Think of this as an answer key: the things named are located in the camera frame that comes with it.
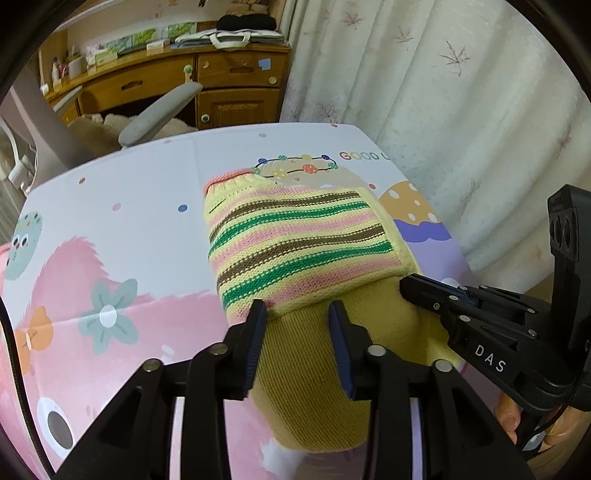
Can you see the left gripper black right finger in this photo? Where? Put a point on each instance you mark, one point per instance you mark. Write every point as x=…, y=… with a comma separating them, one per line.
x=426, y=422

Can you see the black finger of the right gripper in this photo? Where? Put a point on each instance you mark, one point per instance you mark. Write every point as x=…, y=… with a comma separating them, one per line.
x=485, y=296
x=452, y=304

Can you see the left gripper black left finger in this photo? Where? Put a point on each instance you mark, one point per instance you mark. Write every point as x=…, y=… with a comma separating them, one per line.
x=131, y=437

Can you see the yellow knit cardigan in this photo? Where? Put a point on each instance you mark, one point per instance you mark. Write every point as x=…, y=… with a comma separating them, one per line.
x=298, y=248

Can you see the person's right hand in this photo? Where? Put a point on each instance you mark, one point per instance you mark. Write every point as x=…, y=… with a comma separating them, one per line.
x=508, y=414

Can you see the cartoon printed bed sheet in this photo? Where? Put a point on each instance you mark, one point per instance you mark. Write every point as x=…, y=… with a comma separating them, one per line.
x=108, y=267

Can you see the white floral curtain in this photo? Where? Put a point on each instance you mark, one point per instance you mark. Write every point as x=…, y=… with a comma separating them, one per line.
x=469, y=101

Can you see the wooden desk with drawers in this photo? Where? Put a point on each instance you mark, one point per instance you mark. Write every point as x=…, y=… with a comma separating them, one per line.
x=239, y=87

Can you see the grey office chair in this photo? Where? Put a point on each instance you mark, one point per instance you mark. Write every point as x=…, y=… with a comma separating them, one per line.
x=61, y=146

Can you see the white tote bag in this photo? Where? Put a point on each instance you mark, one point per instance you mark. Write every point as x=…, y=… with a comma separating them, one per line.
x=226, y=40

